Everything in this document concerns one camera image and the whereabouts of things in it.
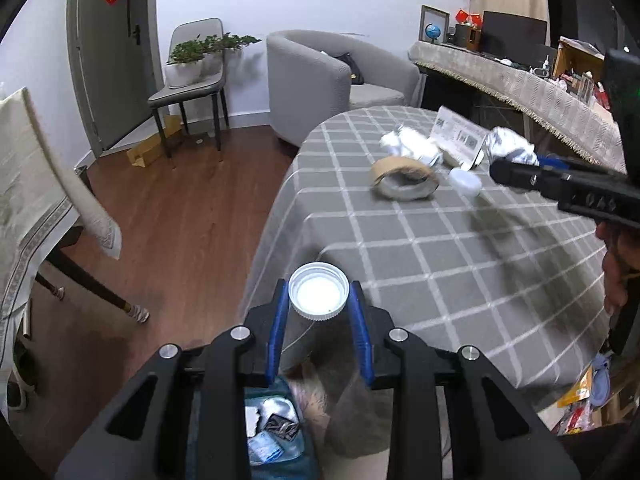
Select potted green plant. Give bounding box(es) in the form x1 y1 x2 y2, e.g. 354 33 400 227
165 32 260 89

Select black handbag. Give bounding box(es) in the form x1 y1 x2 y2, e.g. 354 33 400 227
335 52 364 86

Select dark teal trash bin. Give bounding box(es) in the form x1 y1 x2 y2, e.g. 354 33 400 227
185 374 321 480

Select dark wooden table leg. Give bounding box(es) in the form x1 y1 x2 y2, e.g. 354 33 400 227
46 247 150 324

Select white tissue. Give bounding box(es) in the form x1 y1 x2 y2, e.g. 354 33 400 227
380 125 444 168
486 127 539 166

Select long side table beige cloth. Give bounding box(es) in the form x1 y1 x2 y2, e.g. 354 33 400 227
408 41 626 172

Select black snack packet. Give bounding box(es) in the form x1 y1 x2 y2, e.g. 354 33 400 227
264 414 300 442

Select grey dining chair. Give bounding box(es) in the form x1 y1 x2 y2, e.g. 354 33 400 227
148 18 229 159

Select white plastic lid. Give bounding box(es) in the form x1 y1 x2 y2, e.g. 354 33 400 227
288 262 350 322
448 168 483 197

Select grey checked tablecloth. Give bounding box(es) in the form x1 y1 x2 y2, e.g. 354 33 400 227
243 106 608 410

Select cardboard box on floor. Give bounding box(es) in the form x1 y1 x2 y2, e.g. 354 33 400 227
126 115 182 168

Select small blue globe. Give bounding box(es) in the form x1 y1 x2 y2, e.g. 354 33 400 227
424 23 442 44

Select beige tablecloth on dining table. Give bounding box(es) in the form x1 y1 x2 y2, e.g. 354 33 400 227
0 86 124 386

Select small red flags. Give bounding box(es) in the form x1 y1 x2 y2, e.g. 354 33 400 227
454 9 483 28

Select dark grey door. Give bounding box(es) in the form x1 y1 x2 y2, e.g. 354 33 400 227
67 0 157 156

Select white box with qr label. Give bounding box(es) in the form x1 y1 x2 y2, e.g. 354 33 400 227
431 106 489 170

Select brown tape roll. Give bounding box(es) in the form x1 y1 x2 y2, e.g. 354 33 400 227
370 156 439 202

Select black monitor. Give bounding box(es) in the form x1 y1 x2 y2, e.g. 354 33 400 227
480 11 547 66

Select picture frame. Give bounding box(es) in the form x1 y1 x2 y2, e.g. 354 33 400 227
419 6 449 44

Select person's right hand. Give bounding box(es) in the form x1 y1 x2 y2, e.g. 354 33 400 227
596 222 639 314

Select wooden shelf organizer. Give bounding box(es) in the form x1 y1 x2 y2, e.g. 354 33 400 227
552 36 604 82

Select grey armchair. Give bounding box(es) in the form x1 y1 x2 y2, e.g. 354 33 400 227
266 29 420 146

